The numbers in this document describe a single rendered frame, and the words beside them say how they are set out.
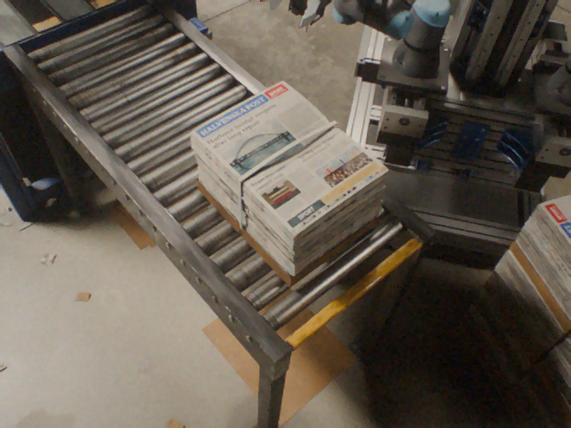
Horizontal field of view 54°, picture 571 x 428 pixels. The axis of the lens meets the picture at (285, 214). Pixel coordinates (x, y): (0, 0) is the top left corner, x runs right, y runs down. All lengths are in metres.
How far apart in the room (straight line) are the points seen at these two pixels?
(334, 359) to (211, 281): 0.90
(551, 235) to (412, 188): 0.85
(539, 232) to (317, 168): 0.69
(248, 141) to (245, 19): 2.18
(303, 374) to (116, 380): 0.66
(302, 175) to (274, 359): 0.41
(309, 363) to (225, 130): 1.08
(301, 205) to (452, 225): 1.16
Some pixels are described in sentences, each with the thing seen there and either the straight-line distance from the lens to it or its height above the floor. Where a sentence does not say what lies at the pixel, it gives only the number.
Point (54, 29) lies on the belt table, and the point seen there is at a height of 0.79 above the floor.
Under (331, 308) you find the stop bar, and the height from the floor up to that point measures 0.82.
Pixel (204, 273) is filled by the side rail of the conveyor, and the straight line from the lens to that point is 1.36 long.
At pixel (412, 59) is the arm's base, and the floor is 0.88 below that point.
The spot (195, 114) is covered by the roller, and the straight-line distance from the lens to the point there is 1.69.
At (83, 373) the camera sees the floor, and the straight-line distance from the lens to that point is 2.19.
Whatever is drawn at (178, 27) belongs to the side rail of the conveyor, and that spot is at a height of 0.80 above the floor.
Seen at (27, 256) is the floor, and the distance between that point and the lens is 2.48.
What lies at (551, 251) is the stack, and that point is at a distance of 1.64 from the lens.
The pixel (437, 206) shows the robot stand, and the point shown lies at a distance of 2.32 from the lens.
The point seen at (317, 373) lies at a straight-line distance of 2.11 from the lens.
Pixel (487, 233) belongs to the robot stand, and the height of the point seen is 0.23.
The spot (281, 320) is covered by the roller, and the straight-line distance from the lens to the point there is 1.31.
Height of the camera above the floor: 1.98
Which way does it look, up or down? 54 degrees down
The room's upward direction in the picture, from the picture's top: 5 degrees clockwise
